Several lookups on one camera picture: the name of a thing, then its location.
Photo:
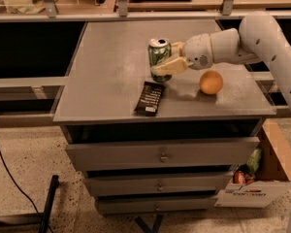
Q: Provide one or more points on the green soda can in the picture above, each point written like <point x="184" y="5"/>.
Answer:
<point x="159" y="49"/>

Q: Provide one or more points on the metal railing frame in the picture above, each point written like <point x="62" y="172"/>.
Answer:
<point x="111" y="10"/>

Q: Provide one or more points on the cardboard box with snacks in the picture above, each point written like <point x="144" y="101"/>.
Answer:
<point x="272" y="178"/>

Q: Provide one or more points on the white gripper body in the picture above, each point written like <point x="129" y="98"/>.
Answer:
<point x="197" y="51"/>

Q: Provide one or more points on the middle grey drawer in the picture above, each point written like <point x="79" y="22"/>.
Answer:
<point x="156" y="184"/>

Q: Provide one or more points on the bottom grey drawer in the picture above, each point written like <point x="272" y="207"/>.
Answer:
<point x="153" y="205"/>

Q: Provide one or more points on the grey drawer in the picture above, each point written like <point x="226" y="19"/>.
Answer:
<point x="153" y="205"/>
<point x="156" y="184"/>
<point x="158" y="154"/>

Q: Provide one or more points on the green snack bag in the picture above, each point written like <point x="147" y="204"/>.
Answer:
<point x="252" y="162"/>

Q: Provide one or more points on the orange fruit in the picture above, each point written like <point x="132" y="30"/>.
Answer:
<point x="211" y="82"/>

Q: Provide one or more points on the black rxbar chocolate bar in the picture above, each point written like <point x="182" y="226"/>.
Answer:
<point x="149" y="100"/>

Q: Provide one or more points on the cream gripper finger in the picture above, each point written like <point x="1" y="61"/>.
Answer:
<point x="177" y="48"/>
<point x="171" y="66"/>

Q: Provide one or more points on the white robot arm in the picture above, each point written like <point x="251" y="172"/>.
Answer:
<point x="258" y="39"/>

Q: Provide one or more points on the top grey drawer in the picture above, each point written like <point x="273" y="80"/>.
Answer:
<point x="158" y="154"/>

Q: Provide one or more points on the grey drawer cabinet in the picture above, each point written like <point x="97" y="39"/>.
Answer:
<point x="107" y="78"/>

